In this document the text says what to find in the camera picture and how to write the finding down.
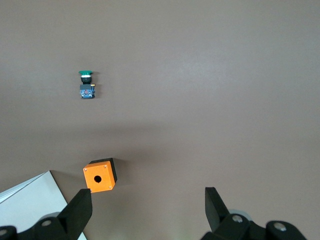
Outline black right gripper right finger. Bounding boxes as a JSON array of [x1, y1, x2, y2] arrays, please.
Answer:
[[201, 186, 310, 240]]

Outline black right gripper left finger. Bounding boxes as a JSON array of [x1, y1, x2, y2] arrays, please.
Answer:
[[0, 188, 93, 240]]

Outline white drawer cabinet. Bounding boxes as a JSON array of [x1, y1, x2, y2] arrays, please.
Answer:
[[0, 169, 87, 240]]

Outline green mushroom push button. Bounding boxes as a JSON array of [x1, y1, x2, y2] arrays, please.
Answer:
[[77, 70, 98, 100]]

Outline orange button enclosure box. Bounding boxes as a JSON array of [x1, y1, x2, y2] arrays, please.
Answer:
[[82, 157, 119, 194]]

